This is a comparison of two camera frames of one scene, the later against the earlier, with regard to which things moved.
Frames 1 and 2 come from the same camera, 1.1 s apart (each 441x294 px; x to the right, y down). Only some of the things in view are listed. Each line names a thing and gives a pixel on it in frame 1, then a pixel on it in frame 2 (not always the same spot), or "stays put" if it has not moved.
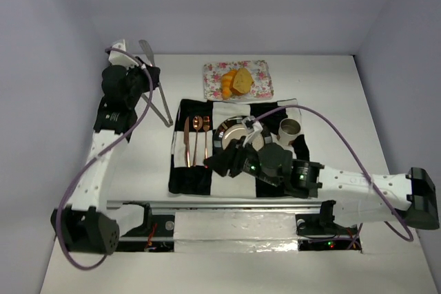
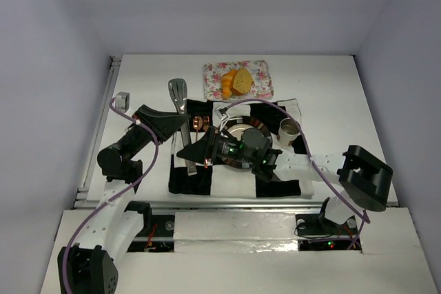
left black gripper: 147,74 to 147,123
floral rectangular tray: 262,87 stays put
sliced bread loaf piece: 242,82 stays put
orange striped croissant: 226,80 stays put
